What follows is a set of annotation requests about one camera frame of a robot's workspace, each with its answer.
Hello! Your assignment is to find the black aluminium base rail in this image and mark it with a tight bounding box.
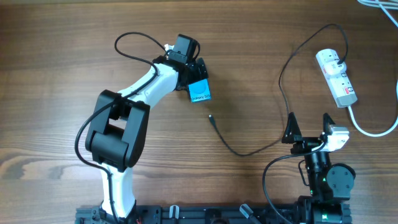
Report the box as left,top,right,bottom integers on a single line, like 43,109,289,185
74,203,353,224

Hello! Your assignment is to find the white charger plug adapter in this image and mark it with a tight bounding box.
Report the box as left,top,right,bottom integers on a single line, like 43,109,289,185
322,61,346,77

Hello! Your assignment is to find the white power strip cord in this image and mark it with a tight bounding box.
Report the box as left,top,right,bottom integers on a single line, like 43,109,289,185
347,79,398,138

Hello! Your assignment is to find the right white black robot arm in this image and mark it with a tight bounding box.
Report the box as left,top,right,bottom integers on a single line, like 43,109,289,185
282,113,356,223

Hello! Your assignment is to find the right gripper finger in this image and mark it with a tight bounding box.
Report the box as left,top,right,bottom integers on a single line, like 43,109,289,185
282,112,302,144
323,113,335,134

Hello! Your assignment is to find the turquoise Galaxy smartphone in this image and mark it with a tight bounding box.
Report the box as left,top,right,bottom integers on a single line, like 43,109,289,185
188,79,211,103

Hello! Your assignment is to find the white cables top corner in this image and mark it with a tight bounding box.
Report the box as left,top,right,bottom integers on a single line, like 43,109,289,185
356,0,398,28

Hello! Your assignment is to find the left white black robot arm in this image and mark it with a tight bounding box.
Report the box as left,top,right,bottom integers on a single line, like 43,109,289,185
75,34,211,223

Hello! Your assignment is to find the white power strip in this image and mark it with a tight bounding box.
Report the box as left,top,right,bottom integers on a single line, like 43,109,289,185
316,49,358,108

